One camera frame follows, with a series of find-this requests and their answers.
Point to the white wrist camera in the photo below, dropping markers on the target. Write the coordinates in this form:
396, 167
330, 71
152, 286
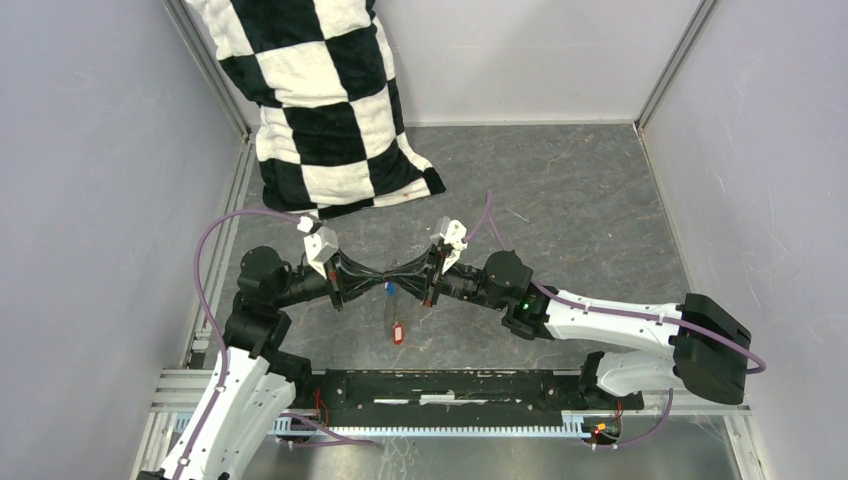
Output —
320, 244
448, 234

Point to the white slotted cable duct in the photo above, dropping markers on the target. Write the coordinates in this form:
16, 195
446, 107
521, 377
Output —
569, 427

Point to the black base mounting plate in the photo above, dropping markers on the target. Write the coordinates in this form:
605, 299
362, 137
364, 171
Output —
453, 398

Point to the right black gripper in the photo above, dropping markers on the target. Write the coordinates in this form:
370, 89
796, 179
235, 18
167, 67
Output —
412, 275

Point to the black white checkered blanket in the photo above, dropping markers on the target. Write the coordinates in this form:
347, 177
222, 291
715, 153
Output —
331, 139

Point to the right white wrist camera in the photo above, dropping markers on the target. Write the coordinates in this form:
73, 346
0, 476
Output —
448, 234

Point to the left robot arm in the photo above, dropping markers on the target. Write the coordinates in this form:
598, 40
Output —
253, 381

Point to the key with red tag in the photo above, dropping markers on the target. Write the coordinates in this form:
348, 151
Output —
397, 333

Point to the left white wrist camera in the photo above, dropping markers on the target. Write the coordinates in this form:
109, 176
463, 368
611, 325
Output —
320, 244

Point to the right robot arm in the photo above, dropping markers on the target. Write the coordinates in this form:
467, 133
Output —
694, 345

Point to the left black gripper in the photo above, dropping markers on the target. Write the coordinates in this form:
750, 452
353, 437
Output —
349, 288

